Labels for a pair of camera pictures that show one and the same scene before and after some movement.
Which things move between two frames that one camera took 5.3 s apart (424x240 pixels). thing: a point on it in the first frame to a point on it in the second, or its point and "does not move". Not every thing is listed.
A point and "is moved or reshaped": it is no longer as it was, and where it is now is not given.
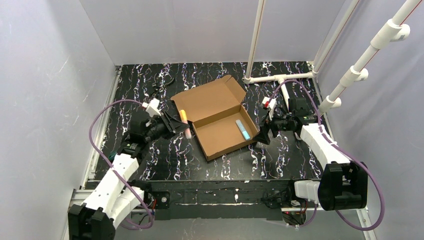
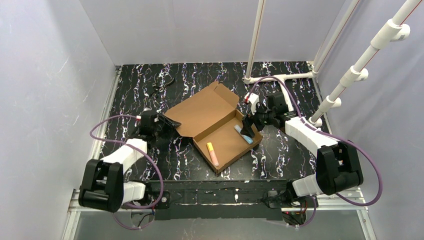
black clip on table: [158, 88] does not move
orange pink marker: [183, 117] to [212, 154]
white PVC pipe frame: [397, 29] does not move
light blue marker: [244, 132] is moved or reshaped
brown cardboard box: [221, 122] is moved or reshaped
